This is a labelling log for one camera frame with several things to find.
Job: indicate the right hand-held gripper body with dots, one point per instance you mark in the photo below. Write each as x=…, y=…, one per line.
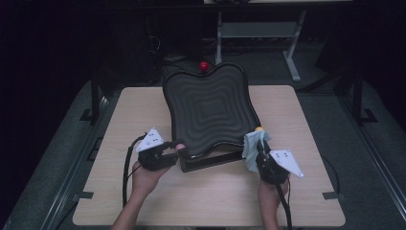
x=271, y=171

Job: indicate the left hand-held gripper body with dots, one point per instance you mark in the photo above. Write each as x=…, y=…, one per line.
x=154, y=159

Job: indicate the light blue cloth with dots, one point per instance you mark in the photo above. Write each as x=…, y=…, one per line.
x=252, y=145

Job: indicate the yellow ball knob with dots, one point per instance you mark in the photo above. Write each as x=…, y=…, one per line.
x=259, y=128

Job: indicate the black wavy board toy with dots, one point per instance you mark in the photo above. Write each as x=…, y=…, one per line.
x=210, y=108

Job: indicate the person's right hand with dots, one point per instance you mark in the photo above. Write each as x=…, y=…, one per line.
x=269, y=195

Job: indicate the person's left hand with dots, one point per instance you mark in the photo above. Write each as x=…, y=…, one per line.
x=145, y=182

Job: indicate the black tape strip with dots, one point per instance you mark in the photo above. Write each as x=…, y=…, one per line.
x=85, y=195
x=331, y=195

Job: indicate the red ball knob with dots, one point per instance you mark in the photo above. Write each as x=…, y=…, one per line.
x=204, y=66

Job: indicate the grey metal stand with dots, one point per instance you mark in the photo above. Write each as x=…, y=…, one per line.
x=255, y=29

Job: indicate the black table bracket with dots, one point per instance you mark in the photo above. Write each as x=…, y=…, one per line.
x=94, y=149

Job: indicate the metal floor rail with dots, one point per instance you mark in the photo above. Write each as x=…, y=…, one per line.
x=373, y=159
x=76, y=163

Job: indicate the black metal post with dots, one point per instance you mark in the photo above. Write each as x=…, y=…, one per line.
x=94, y=96
x=358, y=96

